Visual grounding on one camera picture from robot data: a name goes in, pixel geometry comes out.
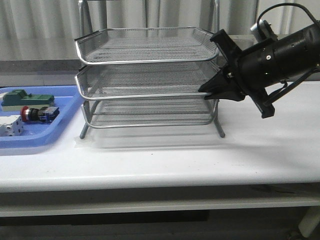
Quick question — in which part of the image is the green electrical module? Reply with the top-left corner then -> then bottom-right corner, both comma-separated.
1,89 -> 55,112

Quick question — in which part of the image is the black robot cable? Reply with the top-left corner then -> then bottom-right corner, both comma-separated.
257,2 -> 320,107

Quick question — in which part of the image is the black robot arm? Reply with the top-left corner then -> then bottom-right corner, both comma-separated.
199,24 -> 320,119

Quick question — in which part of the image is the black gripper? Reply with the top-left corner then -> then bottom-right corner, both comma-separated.
198,29 -> 275,119

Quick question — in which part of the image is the white table leg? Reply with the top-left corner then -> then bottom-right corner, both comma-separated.
298,206 -> 320,238

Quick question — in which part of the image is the red emergency stop button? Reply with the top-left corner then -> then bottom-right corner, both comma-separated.
20,106 -> 60,124

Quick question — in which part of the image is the silver rack frame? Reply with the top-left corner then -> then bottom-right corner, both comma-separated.
75,0 -> 225,138

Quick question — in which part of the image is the mesh rack tray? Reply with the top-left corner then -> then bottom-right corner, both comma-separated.
81,96 -> 218,129
75,26 -> 219,65
75,61 -> 219,101

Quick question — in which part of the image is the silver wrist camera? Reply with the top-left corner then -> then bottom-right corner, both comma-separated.
250,20 -> 278,43

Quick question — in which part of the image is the blue plastic tray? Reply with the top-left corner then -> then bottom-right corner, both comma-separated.
0,85 -> 82,149

